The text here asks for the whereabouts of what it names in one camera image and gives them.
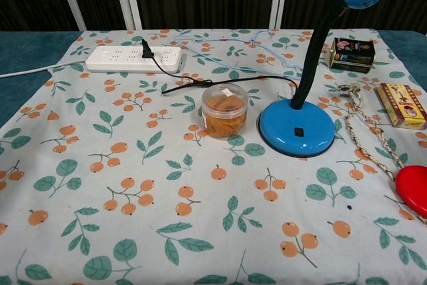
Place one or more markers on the blue desk lamp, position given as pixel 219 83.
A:
pixel 293 128

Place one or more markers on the clear jar of rubber bands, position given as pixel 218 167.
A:
pixel 225 115

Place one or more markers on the floral print tablecloth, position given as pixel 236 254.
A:
pixel 150 198

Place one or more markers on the white power strip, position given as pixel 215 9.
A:
pixel 116 59

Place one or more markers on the black printed box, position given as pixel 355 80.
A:
pixel 353 56

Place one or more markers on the yellow red printed box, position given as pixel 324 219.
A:
pixel 405 106

